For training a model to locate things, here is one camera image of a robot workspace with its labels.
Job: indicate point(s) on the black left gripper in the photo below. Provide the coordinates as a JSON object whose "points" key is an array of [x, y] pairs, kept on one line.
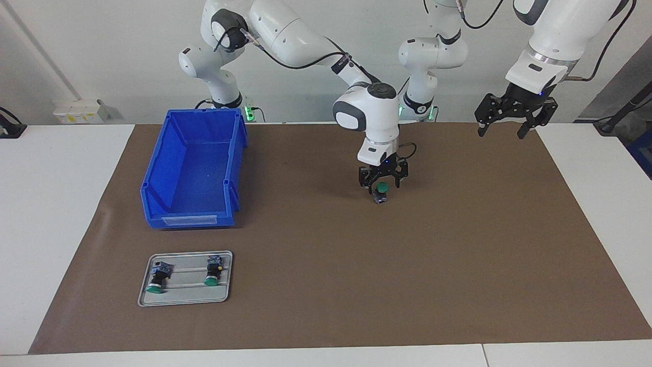
{"points": [[522, 104]]}

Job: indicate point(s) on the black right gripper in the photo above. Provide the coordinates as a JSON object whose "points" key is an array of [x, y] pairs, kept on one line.
{"points": [[382, 171]]}

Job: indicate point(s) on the green push button switch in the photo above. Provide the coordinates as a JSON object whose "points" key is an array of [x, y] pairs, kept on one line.
{"points": [[159, 278], [382, 189], [213, 272]]}

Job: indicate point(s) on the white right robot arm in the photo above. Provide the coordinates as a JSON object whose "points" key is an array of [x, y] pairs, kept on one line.
{"points": [[285, 35]]}

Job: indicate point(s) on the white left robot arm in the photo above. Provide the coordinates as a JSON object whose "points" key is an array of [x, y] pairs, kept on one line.
{"points": [[433, 56]]}

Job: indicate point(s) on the black stand pole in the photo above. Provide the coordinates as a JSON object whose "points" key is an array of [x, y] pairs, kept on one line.
{"points": [[611, 125]]}

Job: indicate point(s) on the brown table mat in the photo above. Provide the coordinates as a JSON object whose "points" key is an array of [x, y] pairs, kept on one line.
{"points": [[331, 280]]}

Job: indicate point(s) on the blue crate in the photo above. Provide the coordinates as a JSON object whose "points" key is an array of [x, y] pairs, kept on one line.
{"points": [[644, 158]]}

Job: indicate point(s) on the blue plastic storage bin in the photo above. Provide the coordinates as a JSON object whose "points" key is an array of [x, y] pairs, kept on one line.
{"points": [[193, 173]]}

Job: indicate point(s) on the grey metal tray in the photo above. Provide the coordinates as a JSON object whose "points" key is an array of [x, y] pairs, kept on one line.
{"points": [[188, 296]]}

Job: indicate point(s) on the white wall socket box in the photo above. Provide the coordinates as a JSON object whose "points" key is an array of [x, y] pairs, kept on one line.
{"points": [[76, 112]]}

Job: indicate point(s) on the black clamp mount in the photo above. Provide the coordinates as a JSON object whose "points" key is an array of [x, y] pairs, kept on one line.
{"points": [[10, 130]]}

